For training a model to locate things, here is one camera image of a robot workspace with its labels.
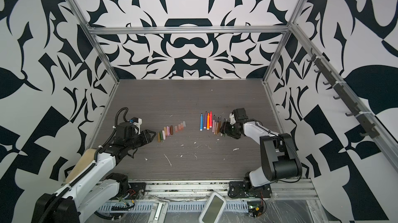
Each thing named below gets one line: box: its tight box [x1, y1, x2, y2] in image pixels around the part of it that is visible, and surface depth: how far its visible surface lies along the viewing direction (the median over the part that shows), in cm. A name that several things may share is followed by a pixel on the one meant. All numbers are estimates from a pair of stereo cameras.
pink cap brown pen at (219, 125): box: [218, 116, 222, 135], surface depth 98 cm
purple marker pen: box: [203, 110, 208, 130], surface depth 101 cm
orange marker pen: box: [206, 112, 210, 131], surface depth 99 cm
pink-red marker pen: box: [209, 110, 213, 129], surface depth 101 cm
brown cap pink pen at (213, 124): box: [211, 115, 216, 133], surface depth 98 cm
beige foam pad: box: [65, 148, 97, 184], surface depth 81 cm
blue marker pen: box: [199, 112, 204, 132], surface depth 98 cm
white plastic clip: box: [148, 201, 169, 223], surface depth 69 cm
